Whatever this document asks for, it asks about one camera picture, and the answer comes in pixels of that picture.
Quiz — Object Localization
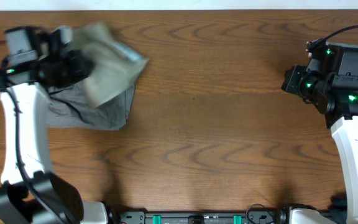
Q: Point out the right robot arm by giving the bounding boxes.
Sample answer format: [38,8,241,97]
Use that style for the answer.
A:
[282,42,358,223]

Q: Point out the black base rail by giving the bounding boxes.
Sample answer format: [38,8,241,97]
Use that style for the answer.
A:
[119,210,277,224]

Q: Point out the folded dark grey shorts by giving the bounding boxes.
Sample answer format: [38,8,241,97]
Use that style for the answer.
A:
[47,82,135,131]

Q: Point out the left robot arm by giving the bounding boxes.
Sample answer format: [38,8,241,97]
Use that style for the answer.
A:
[0,26,114,224]

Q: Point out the light khaki green pants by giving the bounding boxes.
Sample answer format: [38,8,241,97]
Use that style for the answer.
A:
[71,22,149,108]

